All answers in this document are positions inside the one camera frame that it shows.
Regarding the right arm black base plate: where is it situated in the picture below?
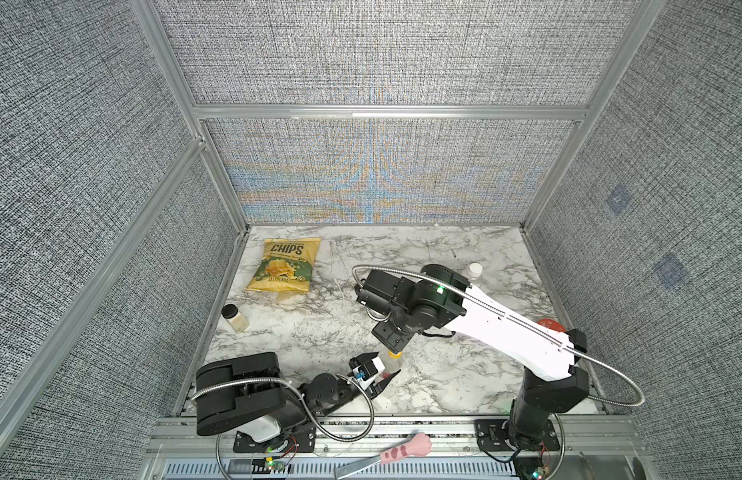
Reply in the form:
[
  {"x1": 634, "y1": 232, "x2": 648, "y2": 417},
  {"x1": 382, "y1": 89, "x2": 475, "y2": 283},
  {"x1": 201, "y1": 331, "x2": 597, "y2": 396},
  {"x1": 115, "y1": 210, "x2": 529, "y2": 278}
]
[{"x1": 474, "y1": 418, "x2": 560, "y2": 453}]

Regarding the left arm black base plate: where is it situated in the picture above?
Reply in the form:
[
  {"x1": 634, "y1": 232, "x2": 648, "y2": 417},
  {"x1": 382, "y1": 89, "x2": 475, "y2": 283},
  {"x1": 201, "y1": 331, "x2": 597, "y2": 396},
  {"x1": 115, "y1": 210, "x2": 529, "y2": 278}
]
[{"x1": 233, "y1": 425, "x2": 317, "y2": 456}]

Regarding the round gold tin red lid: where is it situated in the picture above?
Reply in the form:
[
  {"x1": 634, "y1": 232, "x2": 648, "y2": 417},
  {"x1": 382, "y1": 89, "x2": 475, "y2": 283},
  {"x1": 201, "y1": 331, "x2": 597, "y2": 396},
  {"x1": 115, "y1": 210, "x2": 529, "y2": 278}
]
[{"x1": 538, "y1": 318, "x2": 567, "y2": 333}]

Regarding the pink cat paw stick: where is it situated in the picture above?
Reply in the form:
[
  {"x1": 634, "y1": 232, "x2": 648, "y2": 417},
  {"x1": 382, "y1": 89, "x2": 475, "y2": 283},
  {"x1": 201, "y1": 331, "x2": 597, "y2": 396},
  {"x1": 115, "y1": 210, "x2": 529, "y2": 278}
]
[{"x1": 334, "y1": 433, "x2": 432, "y2": 479}]

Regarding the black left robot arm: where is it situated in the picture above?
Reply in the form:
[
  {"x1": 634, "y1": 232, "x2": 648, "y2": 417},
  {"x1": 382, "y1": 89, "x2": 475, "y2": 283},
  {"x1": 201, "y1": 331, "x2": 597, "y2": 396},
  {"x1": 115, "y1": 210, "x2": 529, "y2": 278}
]
[{"x1": 190, "y1": 352, "x2": 401, "y2": 447}]

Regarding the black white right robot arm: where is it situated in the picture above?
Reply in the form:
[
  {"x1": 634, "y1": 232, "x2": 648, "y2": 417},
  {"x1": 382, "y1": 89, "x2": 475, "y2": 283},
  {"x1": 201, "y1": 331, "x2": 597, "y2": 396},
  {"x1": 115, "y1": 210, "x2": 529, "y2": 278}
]
[{"x1": 354, "y1": 264, "x2": 590, "y2": 450}]

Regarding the yellow green chips bag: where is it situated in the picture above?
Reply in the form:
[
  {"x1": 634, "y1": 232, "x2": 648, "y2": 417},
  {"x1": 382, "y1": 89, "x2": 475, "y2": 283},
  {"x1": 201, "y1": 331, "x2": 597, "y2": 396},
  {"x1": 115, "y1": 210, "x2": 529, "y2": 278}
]
[{"x1": 247, "y1": 238, "x2": 321, "y2": 293}]

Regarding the white bottle cap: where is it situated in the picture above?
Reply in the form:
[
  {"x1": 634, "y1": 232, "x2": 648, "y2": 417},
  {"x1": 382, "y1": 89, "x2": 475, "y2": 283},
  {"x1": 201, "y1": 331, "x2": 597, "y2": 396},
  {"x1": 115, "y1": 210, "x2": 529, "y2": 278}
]
[{"x1": 468, "y1": 262, "x2": 483, "y2": 278}]

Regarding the clear bottle red label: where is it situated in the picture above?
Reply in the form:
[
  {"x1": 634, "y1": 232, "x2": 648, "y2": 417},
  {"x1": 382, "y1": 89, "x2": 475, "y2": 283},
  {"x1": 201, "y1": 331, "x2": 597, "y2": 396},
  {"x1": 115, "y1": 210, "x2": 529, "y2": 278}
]
[{"x1": 380, "y1": 351, "x2": 402, "y2": 373}]

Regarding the clear bottle purple label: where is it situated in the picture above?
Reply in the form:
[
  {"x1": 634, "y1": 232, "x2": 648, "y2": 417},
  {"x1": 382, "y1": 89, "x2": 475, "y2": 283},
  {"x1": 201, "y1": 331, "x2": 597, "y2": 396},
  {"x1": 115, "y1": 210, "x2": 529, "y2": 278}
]
[{"x1": 465, "y1": 262, "x2": 483, "y2": 282}]

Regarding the small jar black lid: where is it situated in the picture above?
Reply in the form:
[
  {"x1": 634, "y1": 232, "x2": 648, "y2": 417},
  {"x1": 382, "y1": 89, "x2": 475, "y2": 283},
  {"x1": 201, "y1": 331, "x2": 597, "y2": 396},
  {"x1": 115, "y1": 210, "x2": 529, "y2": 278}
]
[{"x1": 221, "y1": 303, "x2": 250, "y2": 333}]

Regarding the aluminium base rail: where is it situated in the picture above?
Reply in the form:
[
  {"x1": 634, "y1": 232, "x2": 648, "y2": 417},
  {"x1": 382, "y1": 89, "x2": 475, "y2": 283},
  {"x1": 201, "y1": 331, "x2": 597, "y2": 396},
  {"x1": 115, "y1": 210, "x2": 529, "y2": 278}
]
[{"x1": 137, "y1": 415, "x2": 661, "y2": 479}]

